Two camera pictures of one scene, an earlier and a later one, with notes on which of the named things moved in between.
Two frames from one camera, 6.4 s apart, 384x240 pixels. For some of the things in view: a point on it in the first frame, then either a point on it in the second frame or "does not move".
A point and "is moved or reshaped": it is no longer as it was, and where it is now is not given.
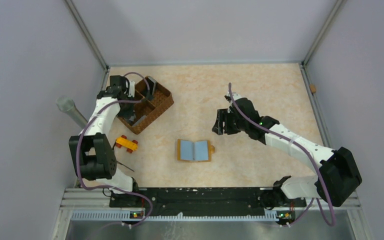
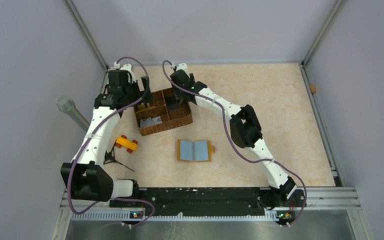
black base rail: (203, 201) does not move
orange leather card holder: (197, 151) does not move
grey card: (151, 84) → (172, 103)
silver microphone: (67, 104) does not move
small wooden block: (313, 88) does not move
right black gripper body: (232, 124) → (177, 93)
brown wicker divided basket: (152, 100) is moved or reshaped
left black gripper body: (126, 110) → (132, 91)
